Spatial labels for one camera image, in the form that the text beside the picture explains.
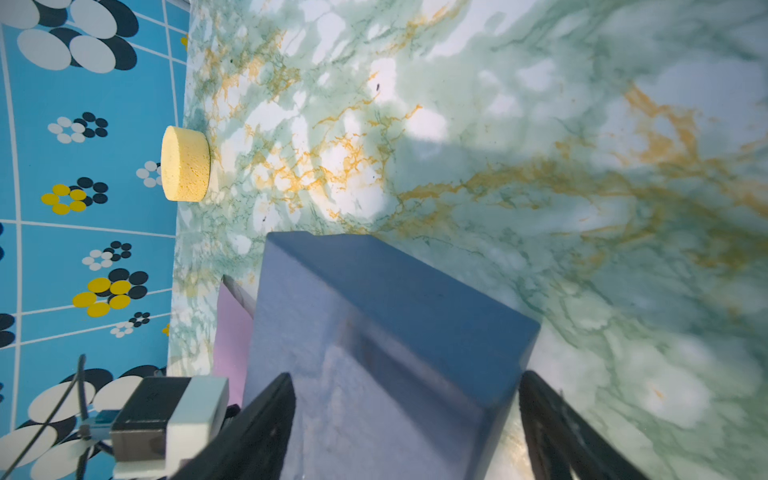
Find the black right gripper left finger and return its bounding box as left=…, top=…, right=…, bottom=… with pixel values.
left=173, top=372, right=296, bottom=480

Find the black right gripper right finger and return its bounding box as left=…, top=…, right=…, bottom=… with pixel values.
left=518, top=370, right=647, bottom=480

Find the purple wrapping paper sheet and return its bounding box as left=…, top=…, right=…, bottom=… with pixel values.
left=212, top=275, right=255, bottom=407

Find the dark blue gift box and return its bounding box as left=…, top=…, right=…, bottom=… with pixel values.
left=245, top=232, right=540, bottom=479

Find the yellow round sponge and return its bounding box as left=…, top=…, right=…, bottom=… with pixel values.
left=161, top=126, right=211, bottom=202

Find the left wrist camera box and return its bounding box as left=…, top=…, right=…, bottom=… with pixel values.
left=79, top=376, right=229, bottom=479

